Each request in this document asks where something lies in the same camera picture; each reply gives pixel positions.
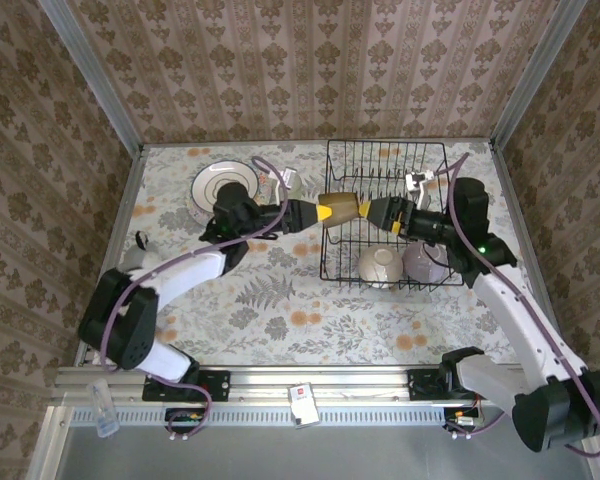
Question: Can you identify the pale green frosted cup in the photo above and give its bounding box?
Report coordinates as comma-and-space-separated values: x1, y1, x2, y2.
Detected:
272, 171, 305, 200

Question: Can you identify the amber glass cup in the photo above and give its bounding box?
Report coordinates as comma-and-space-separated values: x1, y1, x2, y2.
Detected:
317, 191, 362, 229

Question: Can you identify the white plate with flower outline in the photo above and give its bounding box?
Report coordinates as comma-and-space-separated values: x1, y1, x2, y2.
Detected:
189, 159, 260, 217

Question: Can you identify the cream white bowl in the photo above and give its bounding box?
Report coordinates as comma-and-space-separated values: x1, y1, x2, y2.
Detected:
357, 243, 404, 291

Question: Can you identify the lavender bowl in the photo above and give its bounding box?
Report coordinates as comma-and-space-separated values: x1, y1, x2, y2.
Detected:
401, 241, 451, 284

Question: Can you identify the black wire dish rack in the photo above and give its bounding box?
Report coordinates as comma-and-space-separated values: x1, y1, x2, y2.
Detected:
319, 139, 467, 292

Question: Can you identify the floral patterned tablecloth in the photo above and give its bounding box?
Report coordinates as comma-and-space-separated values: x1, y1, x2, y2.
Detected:
92, 142, 556, 366

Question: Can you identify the grey white plush toy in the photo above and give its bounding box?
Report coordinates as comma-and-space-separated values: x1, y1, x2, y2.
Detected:
122, 230, 156, 274

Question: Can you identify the white box with red logo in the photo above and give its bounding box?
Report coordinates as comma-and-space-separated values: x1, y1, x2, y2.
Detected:
287, 382, 320, 430

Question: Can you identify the clear plastic bottle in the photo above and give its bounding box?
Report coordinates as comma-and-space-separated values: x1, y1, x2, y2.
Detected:
87, 378, 121, 440

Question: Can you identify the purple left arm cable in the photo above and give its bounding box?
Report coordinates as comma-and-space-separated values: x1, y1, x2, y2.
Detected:
99, 157, 291, 441

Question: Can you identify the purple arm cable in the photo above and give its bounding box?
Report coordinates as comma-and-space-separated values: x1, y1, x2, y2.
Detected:
99, 157, 291, 441
432, 153, 600, 459

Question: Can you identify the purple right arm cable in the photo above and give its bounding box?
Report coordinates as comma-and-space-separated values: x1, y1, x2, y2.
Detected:
432, 153, 600, 459

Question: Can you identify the aluminium frame post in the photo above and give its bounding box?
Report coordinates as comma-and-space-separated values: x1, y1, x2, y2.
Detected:
488, 0, 590, 150
37, 0, 145, 154

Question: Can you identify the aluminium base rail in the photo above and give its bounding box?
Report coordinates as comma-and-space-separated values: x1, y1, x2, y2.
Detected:
49, 363, 531, 407

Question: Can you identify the grey slotted cable duct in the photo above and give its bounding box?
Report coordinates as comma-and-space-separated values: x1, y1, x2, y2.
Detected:
67, 405, 449, 427

